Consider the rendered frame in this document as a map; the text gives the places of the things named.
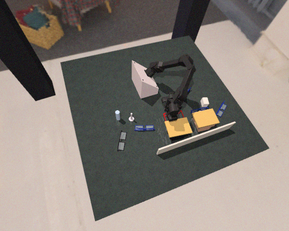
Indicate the white flat bar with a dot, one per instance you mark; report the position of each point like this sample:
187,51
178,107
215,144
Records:
194,138

